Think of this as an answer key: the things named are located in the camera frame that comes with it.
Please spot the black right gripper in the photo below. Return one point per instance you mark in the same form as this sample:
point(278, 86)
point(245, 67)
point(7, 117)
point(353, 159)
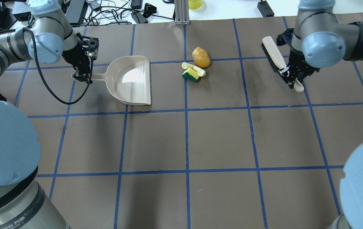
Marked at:
point(296, 64)

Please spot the yellow green sponge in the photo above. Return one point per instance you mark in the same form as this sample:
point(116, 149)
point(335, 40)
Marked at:
point(190, 74)

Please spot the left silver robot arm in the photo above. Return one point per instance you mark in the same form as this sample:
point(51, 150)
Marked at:
point(23, 202)

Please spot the cream curved peel piece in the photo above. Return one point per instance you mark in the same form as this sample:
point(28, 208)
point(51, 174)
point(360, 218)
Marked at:
point(201, 72)

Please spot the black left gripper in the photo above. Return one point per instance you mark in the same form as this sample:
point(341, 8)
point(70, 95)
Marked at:
point(74, 56)

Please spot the orange potato toy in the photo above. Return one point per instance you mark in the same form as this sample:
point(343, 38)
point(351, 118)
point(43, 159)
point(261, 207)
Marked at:
point(201, 57)

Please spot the white hand brush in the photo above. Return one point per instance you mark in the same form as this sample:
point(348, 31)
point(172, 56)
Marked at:
point(277, 62)

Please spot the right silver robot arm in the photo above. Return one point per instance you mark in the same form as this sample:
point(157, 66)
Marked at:
point(318, 41)

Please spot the aluminium frame post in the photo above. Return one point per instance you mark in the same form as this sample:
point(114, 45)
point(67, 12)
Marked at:
point(181, 12)

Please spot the beige plastic dustpan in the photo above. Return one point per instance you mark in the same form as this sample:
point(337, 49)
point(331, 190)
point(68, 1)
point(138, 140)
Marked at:
point(128, 79)

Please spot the black power adapter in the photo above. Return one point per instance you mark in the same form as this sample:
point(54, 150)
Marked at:
point(265, 9)

